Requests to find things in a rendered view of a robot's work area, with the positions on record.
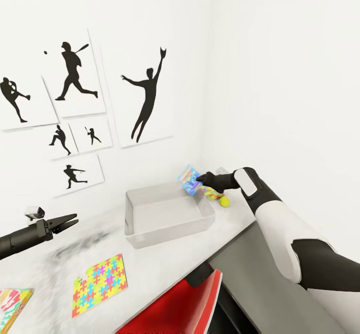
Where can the toy box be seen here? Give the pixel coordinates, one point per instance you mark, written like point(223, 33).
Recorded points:
point(161, 213)

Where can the jigsaw puzzle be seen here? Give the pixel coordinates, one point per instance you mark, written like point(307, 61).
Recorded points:
point(211, 193)
point(104, 281)

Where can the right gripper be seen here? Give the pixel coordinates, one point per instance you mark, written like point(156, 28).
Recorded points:
point(214, 181)

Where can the board game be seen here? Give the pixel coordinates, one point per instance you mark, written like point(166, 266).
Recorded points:
point(188, 179)
point(12, 301)

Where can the tennis ball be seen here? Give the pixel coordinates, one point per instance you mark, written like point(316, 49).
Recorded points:
point(224, 201)

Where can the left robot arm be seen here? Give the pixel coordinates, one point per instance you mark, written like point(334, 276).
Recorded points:
point(38, 231)

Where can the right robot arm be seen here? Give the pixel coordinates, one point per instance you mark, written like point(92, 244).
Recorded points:
point(303, 255)

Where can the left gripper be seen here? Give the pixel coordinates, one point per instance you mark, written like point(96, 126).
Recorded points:
point(42, 231)

